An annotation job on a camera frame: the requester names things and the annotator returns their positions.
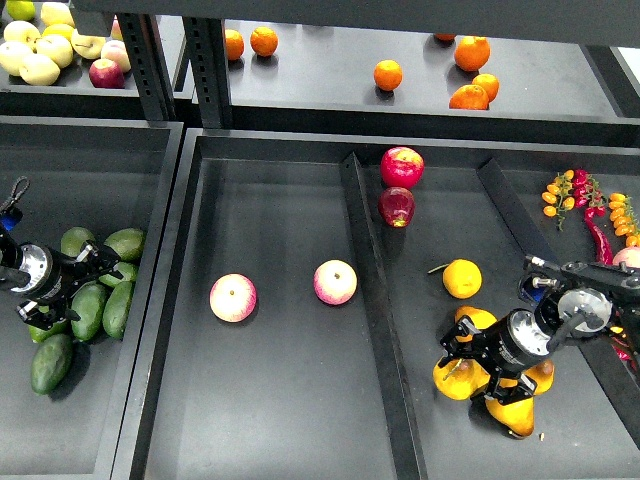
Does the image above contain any black left tray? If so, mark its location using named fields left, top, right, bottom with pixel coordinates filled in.
left=1, top=117, right=183, bottom=479

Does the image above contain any yellow pear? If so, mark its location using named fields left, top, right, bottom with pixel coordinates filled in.
left=485, top=398, right=535, bottom=437
left=454, top=305, right=497, bottom=330
left=432, top=359, right=490, bottom=401
left=525, top=359, right=555, bottom=395
left=427, top=259, right=483, bottom=299

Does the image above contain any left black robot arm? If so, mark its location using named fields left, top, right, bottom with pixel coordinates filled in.
left=1, top=176, right=123, bottom=331

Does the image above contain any black middle tray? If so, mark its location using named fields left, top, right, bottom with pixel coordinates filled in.
left=113, top=129, right=639, bottom=479

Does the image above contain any orange cherry tomato vine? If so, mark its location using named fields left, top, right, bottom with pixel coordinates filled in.
left=608, top=192, right=639, bottom=247

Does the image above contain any dark green avocado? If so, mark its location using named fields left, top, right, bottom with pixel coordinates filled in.
left=31, top=333, right=73, bottom=395

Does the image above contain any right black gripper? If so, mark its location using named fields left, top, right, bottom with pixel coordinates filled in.
left=439, top=308, right=553, bottom=404

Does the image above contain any green avocado middle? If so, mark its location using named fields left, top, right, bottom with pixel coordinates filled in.
left=71, top=283, right=108, bottom=341

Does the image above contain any black tray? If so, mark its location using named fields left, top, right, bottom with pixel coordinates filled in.
left=113, top=129, right=639, bottom=479
left=1, top=117, right=183, bottom=479

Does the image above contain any orange on shelf right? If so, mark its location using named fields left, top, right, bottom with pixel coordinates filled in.
left=472, top=73, right=500, bottom=102

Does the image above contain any black shelf post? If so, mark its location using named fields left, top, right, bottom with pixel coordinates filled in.
left=182, top=17, right=233, bottom=130

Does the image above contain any orange on shelf front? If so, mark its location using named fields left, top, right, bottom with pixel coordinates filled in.
left=449, top=84, right=490, bottom=110

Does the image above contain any red apple on shelf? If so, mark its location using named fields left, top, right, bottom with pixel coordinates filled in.
left=89, top=58, right=125, bottom=89

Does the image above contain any orange on shelf centre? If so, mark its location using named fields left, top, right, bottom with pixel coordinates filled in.
left=373, top=59, right=403, bottom=91

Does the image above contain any green avocado top right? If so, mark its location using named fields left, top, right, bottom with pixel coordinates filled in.
left=104, top=228, right=146, bottom=262

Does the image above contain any orange on shelf left edge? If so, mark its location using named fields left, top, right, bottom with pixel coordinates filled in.
left=225, top=29, right=245, bottom=62

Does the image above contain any dark red apple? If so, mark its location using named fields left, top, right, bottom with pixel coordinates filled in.
left=378, top=187, right=416, bottom=228

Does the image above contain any pale yellow apple front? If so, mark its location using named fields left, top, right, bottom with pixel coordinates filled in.
left=19, top=54, right=61, bottom=86

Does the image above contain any green avocado top left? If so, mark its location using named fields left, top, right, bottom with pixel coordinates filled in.
left=60, top=226, right=96, bottom=258

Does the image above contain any large orange on shelf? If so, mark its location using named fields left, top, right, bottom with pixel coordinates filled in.
left=454, top=36, right=491, bottom=72

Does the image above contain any bright red apple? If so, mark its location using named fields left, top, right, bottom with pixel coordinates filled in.
left=380, top=146, right=425, bottom=190

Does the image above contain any pink apple left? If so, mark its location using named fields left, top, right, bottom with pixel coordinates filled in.
left=209, top=273, right=257, bottom=323

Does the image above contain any cherry tomato vine left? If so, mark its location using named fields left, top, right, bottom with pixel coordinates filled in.
left=541, top=170, right=575, bottom=231

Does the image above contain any red chili pepper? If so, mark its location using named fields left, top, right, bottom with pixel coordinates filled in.
left=583, top=206, right=613, bottom=265

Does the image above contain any yellow pear bottom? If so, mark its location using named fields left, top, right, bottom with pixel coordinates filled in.
left=485, top=398, right=535, bottom=437

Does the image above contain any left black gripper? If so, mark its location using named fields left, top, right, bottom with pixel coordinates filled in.
left=12, top=240, right=123, bottom=330

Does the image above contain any light green avocado bottom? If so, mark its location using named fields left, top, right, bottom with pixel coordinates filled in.
left=28, top=320, right=69, bottom=343

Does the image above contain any yellow pear top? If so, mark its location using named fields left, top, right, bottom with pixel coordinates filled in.
left=427, top=259, right=483, bottom=299

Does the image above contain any pink apple at right edge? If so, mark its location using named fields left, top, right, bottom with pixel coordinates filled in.
left=612, top=246, right=640, bottom=268

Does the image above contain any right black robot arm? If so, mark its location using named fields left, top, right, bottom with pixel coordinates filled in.
left=437, top=256, right=639, bottom=405

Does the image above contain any green avocado centre right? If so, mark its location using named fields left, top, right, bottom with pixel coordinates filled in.
left=98, top=262, right=138, bottom=288

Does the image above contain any green avocado lower right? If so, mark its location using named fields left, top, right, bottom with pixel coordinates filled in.
left=102, top=281, right=135, bottom=339

